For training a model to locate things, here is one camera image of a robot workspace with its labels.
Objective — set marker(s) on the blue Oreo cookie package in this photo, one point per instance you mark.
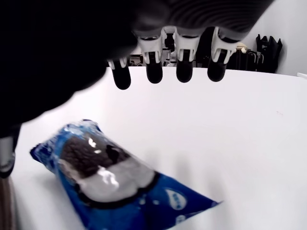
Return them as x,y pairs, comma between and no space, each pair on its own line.
124,187

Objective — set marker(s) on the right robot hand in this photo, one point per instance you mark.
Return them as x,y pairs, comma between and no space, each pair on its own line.
48,48

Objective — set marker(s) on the cream round object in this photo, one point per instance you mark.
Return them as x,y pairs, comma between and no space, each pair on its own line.
241,48

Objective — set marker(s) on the round brown tray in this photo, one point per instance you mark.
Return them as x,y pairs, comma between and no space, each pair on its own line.
6,206

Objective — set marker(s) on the leaning folded metal frames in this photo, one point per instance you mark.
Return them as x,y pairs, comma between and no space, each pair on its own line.
254,61

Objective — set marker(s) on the white side table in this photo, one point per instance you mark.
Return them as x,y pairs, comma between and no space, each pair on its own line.
302,75

